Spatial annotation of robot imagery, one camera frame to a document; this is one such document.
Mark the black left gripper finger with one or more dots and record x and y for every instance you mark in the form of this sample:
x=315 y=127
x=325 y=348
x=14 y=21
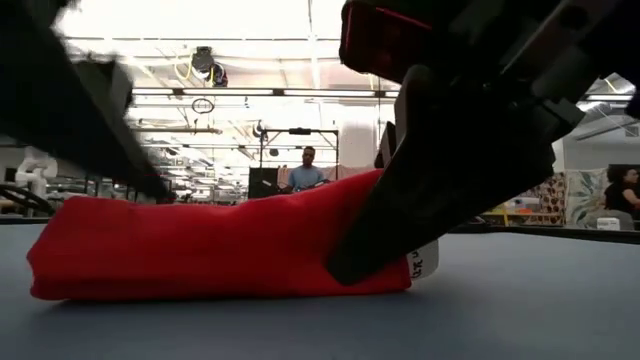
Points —
x=75 y=115

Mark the white robot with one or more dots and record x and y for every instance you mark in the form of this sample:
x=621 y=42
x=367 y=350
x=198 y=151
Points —
x=37 y=170

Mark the long ceiling light strip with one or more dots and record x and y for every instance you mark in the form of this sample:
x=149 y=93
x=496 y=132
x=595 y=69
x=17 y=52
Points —
x=300 y=93

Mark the brown floral patterned cloth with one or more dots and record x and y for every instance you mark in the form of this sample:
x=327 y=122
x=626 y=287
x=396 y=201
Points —
x=552 y=200

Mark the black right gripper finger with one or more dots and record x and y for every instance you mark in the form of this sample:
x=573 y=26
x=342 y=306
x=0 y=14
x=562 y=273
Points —
x=386 y=147
x=440 y=175

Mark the white plastic tub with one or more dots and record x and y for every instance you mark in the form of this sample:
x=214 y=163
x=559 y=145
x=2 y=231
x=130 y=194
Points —
x=608 y=224

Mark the beige cloth backdrop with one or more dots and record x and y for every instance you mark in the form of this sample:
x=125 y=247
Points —
x=350 y=172

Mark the white leaf patterned cloth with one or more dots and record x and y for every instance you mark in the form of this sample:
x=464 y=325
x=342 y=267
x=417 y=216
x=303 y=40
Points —
x=585 y=195

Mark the red cloth towel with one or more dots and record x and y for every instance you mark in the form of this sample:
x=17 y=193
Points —
x=200 y=240

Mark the black gantry frame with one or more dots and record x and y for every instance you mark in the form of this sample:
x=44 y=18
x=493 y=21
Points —
x=300 y=131

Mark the white building column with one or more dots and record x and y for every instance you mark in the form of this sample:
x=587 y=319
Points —
x=357 y=145

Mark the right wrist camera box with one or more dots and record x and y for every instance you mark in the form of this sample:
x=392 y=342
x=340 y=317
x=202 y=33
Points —
x=380 y=45

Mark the black upright panel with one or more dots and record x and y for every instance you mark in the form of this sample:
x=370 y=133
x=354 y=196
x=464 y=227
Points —
x=262 y=182

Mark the person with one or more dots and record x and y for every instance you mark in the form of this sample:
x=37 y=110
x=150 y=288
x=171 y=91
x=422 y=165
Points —
x=622 y=192
x=305 y=177

